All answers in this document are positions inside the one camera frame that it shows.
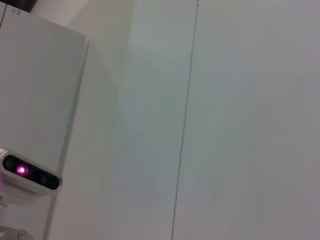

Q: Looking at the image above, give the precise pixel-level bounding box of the black mount block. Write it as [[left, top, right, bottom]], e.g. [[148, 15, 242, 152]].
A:
[[6, 0, 38, 14]]

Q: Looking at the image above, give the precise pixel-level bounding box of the silver head depth camera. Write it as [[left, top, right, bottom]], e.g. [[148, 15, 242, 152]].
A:
[[0, 147, 63, 195]]

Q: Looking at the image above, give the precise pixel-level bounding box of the white robot torso panel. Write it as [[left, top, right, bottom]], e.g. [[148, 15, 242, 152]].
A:
[[0, 4, 87, 240]]

